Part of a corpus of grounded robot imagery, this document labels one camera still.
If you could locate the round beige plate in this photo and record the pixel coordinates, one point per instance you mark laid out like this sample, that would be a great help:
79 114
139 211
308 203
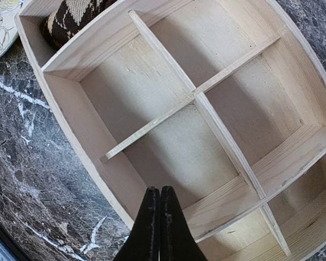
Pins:
8 30

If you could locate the brown beige argyle sock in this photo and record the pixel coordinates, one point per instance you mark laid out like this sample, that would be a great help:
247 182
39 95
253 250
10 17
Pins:
76 19

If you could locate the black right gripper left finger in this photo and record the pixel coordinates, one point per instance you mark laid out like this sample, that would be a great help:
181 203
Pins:
144 240

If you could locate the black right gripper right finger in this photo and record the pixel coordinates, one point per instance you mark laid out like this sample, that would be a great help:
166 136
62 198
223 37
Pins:
176 241

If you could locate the wooden compartment tray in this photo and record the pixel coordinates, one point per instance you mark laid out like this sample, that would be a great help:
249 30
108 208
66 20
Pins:
223 100

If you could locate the black front rail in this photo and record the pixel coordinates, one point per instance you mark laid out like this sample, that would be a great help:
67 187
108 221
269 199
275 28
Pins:
8 249

